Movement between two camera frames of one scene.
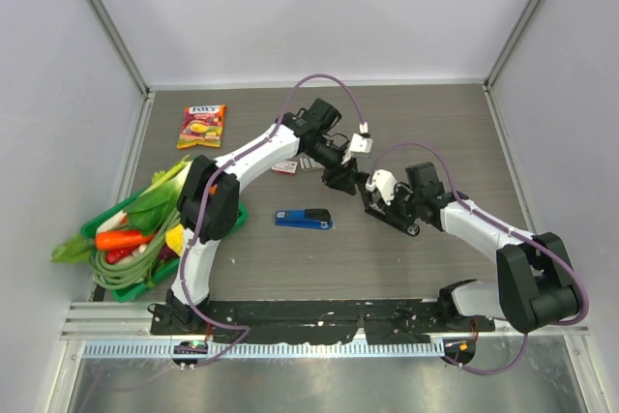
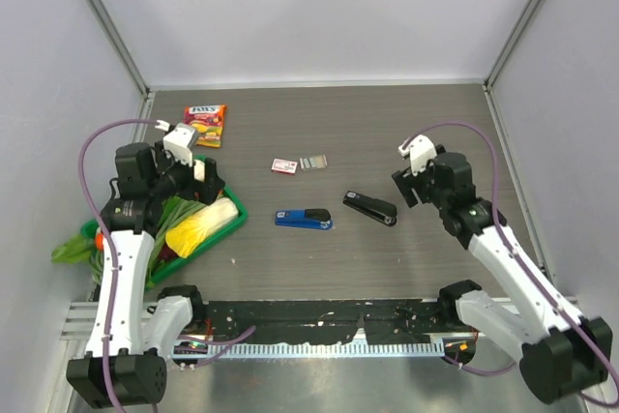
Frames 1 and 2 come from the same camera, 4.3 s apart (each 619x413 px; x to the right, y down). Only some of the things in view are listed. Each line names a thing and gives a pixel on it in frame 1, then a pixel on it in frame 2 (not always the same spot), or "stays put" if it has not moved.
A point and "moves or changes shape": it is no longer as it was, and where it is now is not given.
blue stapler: [312, 218] stays put
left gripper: [343, 177] -> [205, 190]
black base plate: [314, 322] stays put
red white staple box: [285, 166] stays put
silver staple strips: [307, 162] stays put
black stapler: [400, 224] moves or changes shape
